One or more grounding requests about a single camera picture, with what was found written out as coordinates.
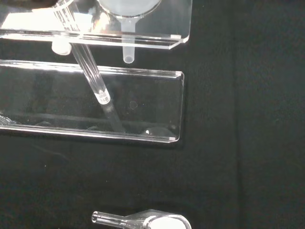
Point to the clear acrylic funnel stand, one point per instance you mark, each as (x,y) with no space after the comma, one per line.
(147,100)

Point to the glass weighing funnel with powder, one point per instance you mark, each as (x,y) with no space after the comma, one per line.
(152,219)

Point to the black bench cloth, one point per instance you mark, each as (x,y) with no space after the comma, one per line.
(238,143)

